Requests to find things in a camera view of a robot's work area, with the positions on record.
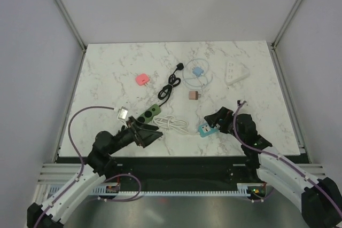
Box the green power strip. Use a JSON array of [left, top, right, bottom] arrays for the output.
[[137, 104, 161, 124]]

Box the white cable tray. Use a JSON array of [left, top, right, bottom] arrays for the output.
[[48, 182, 265, 199]]

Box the beige pink charger plug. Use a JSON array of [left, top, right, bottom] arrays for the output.
[[188, 91, 200, 100]]

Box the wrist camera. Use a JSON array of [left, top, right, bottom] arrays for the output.
[[237, 100, 246, 106], [114, 107, 128, 121]]

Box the pink plug adapter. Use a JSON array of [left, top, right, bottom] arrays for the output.
[[135, 73, 150, 86]]

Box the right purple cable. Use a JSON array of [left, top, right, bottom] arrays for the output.
[[232, 101, 342, 213]]

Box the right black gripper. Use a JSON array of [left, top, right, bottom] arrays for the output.
[[204, 106, 245, 144]]

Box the teal power strip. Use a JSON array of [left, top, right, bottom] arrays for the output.
[[198, 123, 219, 138]]

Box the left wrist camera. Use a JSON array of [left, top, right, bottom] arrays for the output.
[[114, 107, 128, 121]]

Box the purple cable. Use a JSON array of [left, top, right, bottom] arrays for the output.
[[232, 101, 342, 213], [34, 106, 142, 228]]

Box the black power strip cable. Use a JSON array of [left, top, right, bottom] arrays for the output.
[[157, 62, 185, 106]]

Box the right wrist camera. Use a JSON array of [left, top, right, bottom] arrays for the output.
[[237, 100, 246, 106]]

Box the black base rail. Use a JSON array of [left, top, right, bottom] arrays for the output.
[[105, 156, 264, 192]]

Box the light blue plug with cable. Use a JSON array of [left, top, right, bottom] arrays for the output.
[[182, 58, 213, 91]]

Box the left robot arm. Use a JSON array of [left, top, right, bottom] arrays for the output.
[[27, 116, 163, 227]]

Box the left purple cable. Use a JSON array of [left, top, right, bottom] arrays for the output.
[[34, 106, 142, 228]]

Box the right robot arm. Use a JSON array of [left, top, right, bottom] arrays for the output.
[[204, 107, 341, 227]]

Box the white coiled cable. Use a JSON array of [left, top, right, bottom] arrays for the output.
[[152, 115, 200, 135]]

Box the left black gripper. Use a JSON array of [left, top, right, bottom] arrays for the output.
[[107, 116, 162, 155]]

